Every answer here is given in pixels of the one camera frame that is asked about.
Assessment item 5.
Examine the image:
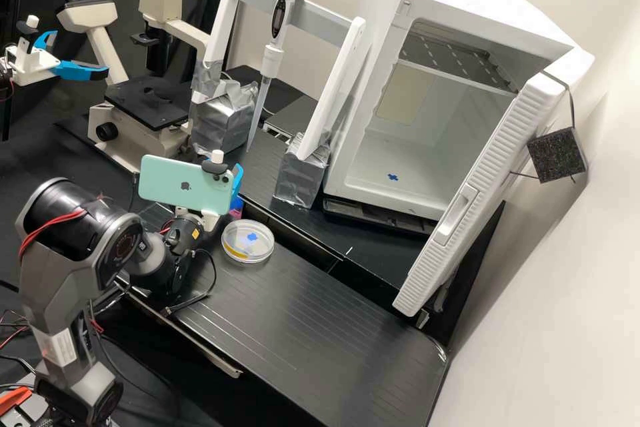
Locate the pipette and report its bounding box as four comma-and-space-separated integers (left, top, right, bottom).
245, 0, 305, 153

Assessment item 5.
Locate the left phone holder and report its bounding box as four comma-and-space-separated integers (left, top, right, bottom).
15, 14, 41, 55

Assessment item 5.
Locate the petri dish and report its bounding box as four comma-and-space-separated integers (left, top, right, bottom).
221, 218, 277, 266

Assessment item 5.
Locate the white pipette stand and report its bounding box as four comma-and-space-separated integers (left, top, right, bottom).
189, 0, 369, 209

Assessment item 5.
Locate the white incubator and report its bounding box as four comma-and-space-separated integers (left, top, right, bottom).
321, 0, 597, 224

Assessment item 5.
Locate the incubator door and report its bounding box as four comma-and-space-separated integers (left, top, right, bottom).
391, 71, 589, 318

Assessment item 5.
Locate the cream microscope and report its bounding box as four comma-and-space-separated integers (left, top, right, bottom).
55, 0, 213, 173

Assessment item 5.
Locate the right wrist camera phone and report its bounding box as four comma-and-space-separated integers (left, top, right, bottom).
138, 148, 237, 214

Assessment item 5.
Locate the black cable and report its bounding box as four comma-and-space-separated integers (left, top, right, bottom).
163, 250, 218, 319

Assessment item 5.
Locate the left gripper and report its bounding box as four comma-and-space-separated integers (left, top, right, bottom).
13, 30, 111, 87

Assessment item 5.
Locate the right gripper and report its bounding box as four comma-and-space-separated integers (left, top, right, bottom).
173, 162, 245, 234

